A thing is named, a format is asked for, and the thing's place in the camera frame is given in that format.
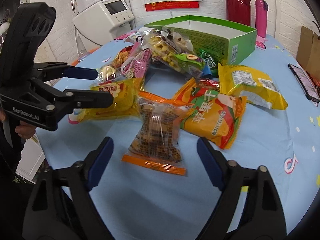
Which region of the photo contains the brown cardboard box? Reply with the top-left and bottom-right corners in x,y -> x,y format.
296,25 -> 320,81

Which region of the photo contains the pink snack bag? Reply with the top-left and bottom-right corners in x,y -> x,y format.
120,42 -> 152,79

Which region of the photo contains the brown-top ring cracker bag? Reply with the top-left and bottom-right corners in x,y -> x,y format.
142,29 -> 194,74

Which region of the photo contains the orange dried apple bag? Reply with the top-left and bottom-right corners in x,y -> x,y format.
173,78 -> 247,149

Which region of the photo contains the dark red thermos jug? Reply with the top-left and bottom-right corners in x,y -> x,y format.
226,0 -> 251,26

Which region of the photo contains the blue triangular packet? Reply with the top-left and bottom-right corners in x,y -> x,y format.
201,64 -> 213,79

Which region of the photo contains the green plum candy packet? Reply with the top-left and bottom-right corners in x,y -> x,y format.
175,53 -> 205,77

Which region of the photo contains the person's left hand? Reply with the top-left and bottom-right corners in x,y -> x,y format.
0,109 -> 36,141

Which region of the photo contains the yellow cake snack bag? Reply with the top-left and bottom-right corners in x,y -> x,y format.
68,77 -> 144,125

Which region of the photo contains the pink thermos bottle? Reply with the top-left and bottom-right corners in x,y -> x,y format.
255,0 -> 268,38

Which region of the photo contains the orange cracker snack bag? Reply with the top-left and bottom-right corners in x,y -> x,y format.
96,46 -> 133,83

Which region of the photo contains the dark green triangular packet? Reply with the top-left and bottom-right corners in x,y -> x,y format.
200,49 -> 218,70

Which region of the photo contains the black smartphone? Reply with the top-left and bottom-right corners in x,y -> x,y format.
288,63 -> 319,105

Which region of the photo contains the white cartoon snack bag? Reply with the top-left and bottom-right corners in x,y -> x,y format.
124,27 -> 152,44

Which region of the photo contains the red rice cracker packet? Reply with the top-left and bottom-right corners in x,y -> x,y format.
197,79 -> 220,92

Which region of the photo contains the yellow snack bag white label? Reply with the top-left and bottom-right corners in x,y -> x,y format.
218,65 -> 288,111

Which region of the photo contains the white water dispenser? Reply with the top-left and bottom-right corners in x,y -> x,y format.
73,0 -> 135,51

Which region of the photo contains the orange transparent biscuit bag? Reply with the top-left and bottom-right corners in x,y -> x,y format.
121,91 -> 194,176

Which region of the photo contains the green cardboard box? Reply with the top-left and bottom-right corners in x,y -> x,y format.
144,15 -> 257,65

